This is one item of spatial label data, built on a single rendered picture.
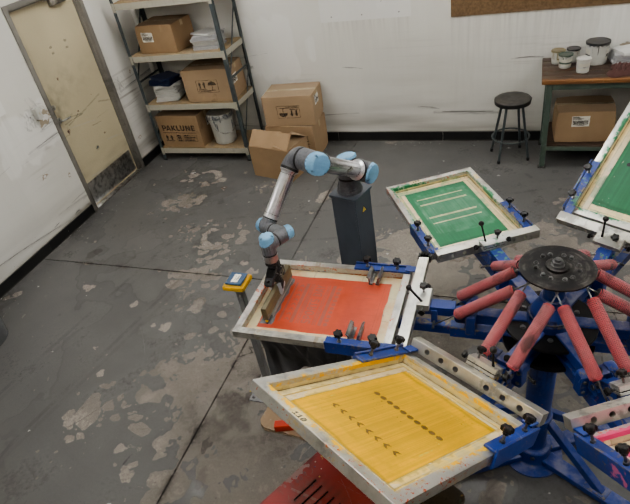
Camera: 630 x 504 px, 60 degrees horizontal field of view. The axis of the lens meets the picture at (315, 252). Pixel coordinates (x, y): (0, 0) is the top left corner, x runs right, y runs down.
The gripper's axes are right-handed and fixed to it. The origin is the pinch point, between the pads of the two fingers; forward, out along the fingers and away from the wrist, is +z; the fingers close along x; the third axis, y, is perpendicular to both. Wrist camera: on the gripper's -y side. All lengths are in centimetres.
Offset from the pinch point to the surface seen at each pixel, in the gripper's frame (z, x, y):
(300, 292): 4.9, -9.4, 7.7
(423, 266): -4, -72, 27
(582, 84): 15, -163, 321
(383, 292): 5, -53, 14
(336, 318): 5.0, -34.2, -8.4
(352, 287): 4.8, -36.1, 15.5
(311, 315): 5.0, -20.9, -8.3
